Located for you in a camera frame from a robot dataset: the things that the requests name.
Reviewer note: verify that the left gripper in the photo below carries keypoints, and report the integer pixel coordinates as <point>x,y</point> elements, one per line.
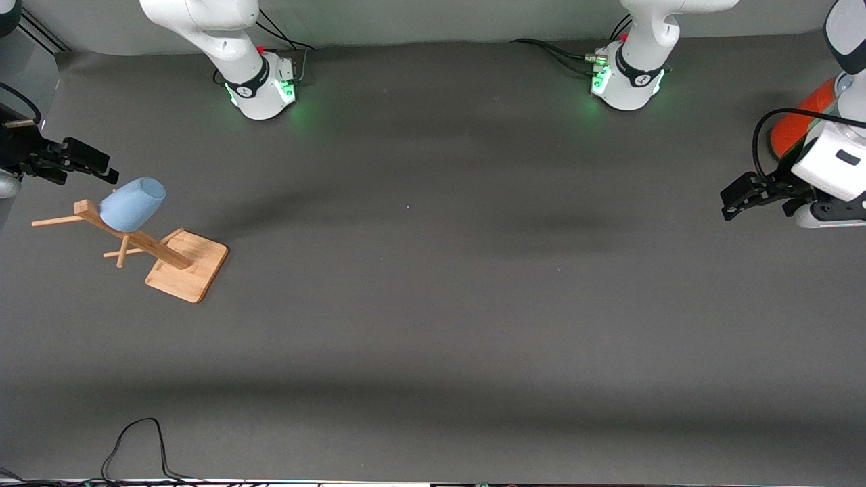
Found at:
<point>783,184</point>

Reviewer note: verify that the light blue cup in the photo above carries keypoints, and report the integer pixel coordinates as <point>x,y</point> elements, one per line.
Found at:
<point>132,203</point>

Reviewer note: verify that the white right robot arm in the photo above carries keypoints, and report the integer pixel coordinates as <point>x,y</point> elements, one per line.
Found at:
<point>203,27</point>

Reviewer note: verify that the black metal rail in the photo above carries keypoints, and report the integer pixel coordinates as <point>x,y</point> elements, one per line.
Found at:
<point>44,34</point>

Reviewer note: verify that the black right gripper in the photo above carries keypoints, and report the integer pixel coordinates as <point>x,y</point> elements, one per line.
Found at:
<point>20,147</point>

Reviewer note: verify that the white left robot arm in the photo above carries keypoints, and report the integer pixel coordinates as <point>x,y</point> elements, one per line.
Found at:
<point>639,74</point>

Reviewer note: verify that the orange can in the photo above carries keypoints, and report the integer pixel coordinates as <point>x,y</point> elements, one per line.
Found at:
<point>802,118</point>

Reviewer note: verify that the wooden cup rack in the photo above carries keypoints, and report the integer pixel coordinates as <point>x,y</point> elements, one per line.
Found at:
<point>186,267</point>

